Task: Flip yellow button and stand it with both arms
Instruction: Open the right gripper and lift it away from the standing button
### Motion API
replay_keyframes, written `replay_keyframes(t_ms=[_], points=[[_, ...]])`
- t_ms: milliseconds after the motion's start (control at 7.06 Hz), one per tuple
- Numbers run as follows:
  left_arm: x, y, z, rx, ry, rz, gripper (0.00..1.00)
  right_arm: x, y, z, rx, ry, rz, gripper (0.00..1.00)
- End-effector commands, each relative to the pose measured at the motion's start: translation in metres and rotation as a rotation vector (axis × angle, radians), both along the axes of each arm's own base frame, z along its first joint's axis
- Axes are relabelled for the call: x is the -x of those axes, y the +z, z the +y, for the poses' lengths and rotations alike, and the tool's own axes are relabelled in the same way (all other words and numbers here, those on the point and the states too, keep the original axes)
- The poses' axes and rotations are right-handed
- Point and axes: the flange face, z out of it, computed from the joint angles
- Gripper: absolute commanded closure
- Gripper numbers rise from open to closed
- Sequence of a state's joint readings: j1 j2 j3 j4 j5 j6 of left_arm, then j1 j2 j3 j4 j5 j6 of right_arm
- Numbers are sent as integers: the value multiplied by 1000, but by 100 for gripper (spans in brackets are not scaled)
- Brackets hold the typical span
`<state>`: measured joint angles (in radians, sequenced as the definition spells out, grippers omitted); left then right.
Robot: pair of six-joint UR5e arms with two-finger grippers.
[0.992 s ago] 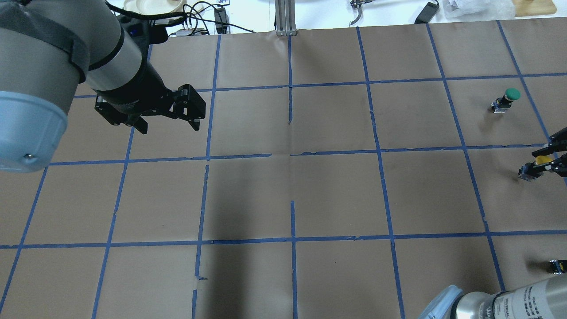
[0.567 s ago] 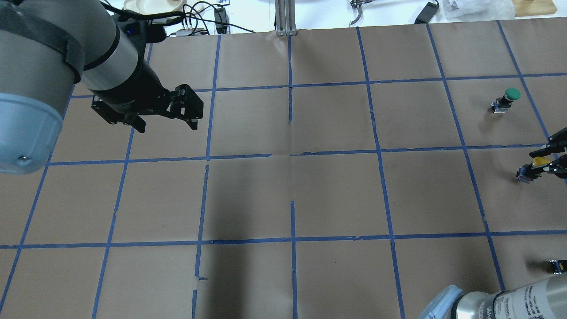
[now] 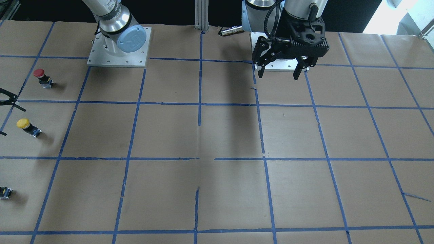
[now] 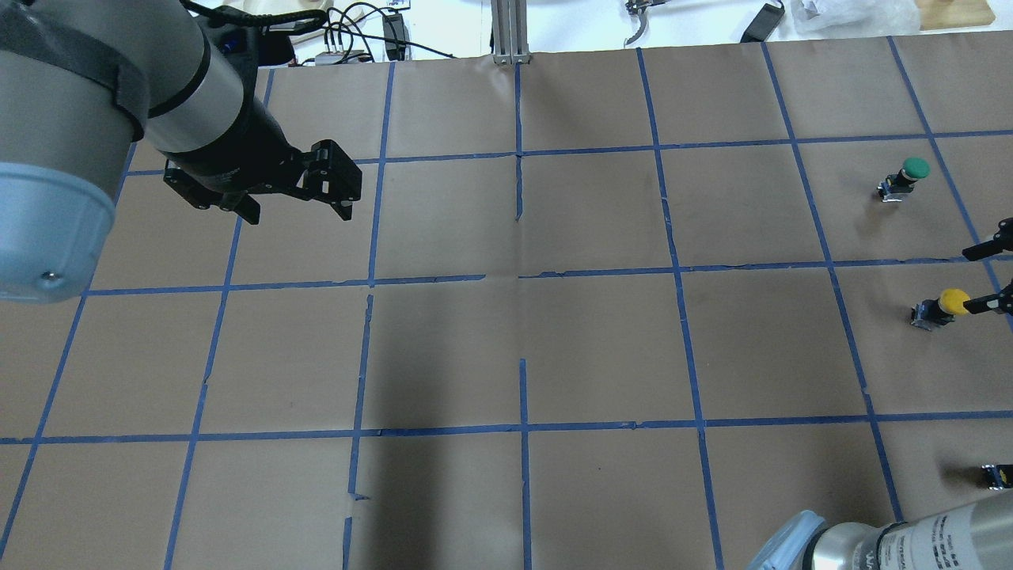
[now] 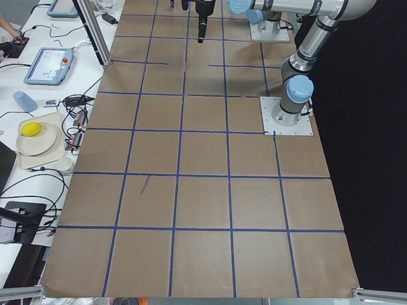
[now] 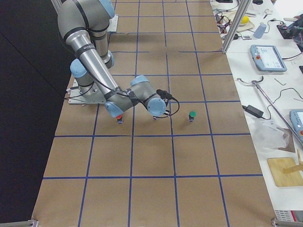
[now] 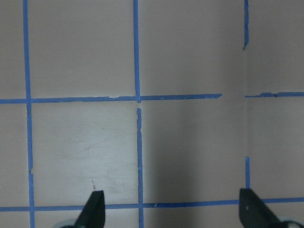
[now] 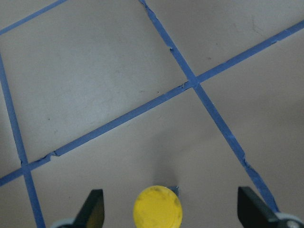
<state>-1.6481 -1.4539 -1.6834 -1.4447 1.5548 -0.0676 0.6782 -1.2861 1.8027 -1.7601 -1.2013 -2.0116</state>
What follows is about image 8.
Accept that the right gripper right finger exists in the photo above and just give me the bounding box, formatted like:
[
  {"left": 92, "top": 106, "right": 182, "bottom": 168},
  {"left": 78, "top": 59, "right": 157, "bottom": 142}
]
[{"left": 237, "top": 187, "right": 304, "bottom": 228}]

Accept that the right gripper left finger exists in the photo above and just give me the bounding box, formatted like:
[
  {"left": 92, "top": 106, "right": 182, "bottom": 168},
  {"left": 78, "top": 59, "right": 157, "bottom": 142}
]
[{"left": 51, "top": 189, "right": 105, "bottom": 228}]

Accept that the yellow push button switch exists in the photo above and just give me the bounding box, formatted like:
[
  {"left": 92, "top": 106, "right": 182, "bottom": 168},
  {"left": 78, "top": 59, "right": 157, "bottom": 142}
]
[{"left": 133, "top": 185, "right": 183, "bottom": 228}]

